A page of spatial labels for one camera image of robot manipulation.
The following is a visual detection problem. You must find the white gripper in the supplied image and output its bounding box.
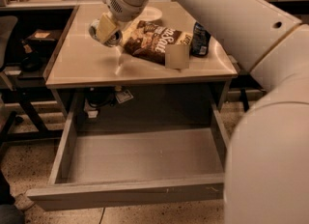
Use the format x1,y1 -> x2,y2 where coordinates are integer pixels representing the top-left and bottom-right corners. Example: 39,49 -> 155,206
96,0 -> 148,43

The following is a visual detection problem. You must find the green 7up can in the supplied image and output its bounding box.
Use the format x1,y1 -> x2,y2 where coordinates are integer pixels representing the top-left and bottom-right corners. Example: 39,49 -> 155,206
88,19 -> 123,47

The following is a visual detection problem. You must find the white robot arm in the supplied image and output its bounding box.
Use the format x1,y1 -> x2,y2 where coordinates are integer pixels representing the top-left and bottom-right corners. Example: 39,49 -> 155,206
106,0 -> 309,224

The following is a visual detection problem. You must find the blue soda can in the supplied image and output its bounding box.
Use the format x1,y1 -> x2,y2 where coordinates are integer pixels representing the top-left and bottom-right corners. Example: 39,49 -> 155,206
191,22 -> 211,57

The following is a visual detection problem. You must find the open grey top drawer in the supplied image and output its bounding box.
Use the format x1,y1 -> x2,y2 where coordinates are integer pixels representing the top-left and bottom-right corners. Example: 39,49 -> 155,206
25,93 -> 231,212

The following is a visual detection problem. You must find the brown sea salt chip bag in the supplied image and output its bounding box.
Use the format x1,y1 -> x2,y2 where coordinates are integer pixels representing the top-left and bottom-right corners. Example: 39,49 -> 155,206
121,20 -> 192,70

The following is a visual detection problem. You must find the white paper plate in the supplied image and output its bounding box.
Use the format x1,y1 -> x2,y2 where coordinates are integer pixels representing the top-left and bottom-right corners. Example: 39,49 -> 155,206
136,7 -> 162,22

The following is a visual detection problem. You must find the grey cabinet desk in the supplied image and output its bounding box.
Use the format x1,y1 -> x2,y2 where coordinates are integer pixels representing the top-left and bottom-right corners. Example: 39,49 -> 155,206
46,3 -> 238,113

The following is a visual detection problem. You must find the white tag under desk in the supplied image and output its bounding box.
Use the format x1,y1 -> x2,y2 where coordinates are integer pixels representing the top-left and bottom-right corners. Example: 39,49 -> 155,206
116,90 -> 133,103

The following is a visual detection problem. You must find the black box with label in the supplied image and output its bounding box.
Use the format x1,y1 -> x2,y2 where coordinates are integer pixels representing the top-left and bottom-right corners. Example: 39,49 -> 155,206
26,29 -> 62,42

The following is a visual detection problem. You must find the black round device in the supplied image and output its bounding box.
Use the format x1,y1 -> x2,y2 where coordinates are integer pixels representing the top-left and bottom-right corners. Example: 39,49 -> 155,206
20,40 -> 42,72

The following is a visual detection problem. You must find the grey office chair left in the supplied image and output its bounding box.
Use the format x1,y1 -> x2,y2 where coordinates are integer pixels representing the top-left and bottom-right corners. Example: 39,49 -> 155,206
0,15 -> 18,148

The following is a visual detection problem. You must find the black coiled cable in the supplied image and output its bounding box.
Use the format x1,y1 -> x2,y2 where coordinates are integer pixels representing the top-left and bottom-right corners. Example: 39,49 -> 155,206
84,87 -> 117,108

